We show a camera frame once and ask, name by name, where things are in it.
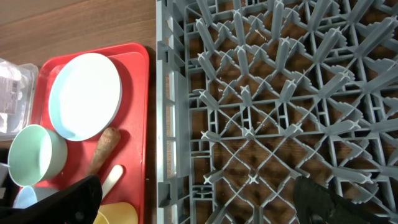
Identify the brown carrot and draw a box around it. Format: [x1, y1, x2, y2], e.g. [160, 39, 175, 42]
[86, 127, 121, 176]

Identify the yellow plastic cup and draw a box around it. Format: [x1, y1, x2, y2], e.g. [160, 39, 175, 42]
[93, 202, 139, 224]

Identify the grey dishwasher rack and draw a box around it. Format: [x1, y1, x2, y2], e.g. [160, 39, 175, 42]
[156, 0, 397, 223]

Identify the large light blue plate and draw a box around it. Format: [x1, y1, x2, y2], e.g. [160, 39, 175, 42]
[48, 53, 123, 141]

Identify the small light blue plate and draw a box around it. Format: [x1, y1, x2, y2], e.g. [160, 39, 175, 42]
[12, 185, 60, 209]

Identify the light green bowl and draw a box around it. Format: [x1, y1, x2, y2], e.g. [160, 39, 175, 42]
[7, 124, 68, 187]

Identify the white plastic spoon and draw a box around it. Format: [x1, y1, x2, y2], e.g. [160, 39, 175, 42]
[101, 165, 124, 199]

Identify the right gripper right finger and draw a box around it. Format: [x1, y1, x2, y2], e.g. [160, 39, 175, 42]
[293, 176, 389, 224]

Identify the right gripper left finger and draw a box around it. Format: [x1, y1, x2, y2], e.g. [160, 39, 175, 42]
[1, 175, 103, 224]

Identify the red serving tray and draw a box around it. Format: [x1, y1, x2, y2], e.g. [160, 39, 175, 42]
[30, 42, 150, 224]

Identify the clear plastic waste bin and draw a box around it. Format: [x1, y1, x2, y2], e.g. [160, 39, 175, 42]
[1, 59, 39, 141]

